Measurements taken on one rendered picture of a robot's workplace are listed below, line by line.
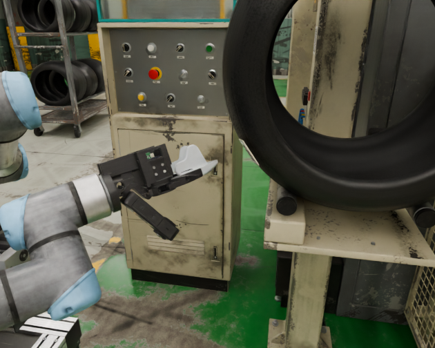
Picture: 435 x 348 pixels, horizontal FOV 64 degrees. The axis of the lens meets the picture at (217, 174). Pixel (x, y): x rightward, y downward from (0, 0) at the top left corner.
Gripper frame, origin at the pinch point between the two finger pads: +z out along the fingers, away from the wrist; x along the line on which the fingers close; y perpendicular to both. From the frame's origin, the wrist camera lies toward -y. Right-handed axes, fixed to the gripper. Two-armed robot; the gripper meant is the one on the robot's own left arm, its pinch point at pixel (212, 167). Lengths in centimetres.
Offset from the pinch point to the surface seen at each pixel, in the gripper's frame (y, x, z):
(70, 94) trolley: 79, 372, 23
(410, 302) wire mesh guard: -72, 19, 66
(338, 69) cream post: 12, 12, 51
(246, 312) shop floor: -84, 82, 32
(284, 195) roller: -11.5, 0.8, 14.8
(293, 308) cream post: -68, 45, 35
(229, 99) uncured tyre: 11.5, 0.4, 8.0
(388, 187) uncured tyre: -13.1, -15.3, 27.0
